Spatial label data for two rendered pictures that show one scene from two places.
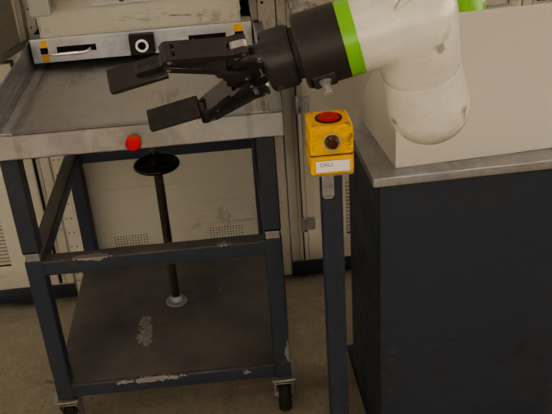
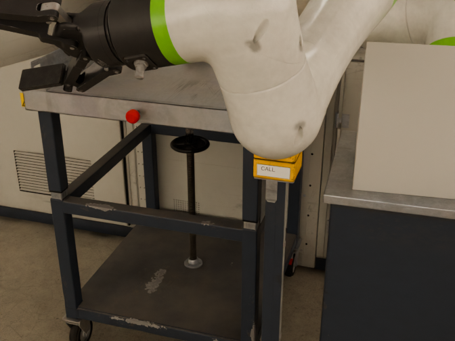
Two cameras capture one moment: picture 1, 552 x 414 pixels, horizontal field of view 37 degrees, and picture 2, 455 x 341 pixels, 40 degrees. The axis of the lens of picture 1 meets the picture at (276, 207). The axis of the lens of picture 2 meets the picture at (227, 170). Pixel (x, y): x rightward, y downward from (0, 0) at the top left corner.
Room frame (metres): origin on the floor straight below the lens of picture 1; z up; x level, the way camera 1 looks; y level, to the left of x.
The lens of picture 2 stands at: (0.33, -0.38, 1.33)
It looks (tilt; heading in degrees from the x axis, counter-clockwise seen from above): 26 degrees down; 20
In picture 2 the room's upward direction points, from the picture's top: straight up
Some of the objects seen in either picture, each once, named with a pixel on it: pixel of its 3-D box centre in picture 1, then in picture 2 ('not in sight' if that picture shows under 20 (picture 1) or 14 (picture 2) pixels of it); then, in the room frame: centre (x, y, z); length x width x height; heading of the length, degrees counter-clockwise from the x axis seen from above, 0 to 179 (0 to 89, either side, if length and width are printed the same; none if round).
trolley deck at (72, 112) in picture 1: (144, 80); (187, 71); (1.90, 0.30, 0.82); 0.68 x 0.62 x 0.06; 3
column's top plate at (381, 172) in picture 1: (458, 135); (439, 174); (1.63, -0.41, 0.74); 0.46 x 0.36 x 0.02; 94
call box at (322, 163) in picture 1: (328, 142); (278, 149); (1.39, -0.11, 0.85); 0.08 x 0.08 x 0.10; 3
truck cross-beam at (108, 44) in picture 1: (143, 39); not in sight; (2.00, 0.30, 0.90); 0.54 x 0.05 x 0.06; 93
